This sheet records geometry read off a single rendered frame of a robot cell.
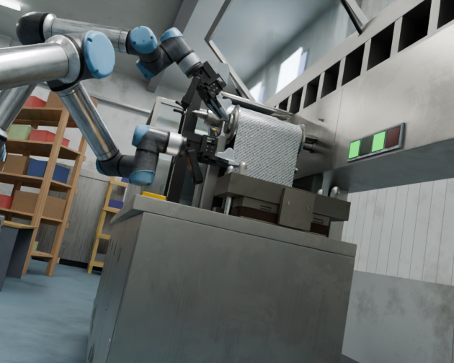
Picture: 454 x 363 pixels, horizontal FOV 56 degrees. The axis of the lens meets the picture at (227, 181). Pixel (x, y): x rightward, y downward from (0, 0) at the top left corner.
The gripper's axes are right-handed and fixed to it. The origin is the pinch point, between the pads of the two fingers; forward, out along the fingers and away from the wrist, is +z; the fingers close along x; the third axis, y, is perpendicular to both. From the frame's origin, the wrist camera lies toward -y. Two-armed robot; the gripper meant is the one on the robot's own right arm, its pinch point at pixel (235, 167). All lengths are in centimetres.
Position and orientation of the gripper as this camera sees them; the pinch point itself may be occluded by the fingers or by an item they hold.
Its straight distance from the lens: 145.2
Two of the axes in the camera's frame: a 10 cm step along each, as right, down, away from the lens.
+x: -2.8, 1.1, 9.5
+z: 9.4, 2.3, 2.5
